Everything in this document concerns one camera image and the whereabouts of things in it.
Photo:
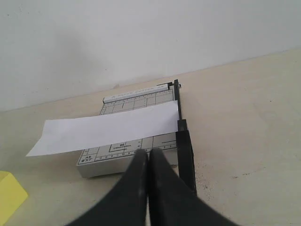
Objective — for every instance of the white paper strip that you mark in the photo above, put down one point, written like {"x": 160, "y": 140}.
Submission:
{"x": 68, "y": 135}

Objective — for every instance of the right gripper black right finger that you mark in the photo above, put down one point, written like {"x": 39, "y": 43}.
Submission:
{"x": 172, "y": 203}

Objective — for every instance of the yellow foam cube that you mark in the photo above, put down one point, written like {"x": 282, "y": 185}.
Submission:
{"x": 12, "y": 195}

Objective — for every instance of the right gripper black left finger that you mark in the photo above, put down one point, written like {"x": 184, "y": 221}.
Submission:
{"x": 125, "y": 204}

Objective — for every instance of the grey paper cutter base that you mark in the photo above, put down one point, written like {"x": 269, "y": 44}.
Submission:
{"x": 115, "y": 158}

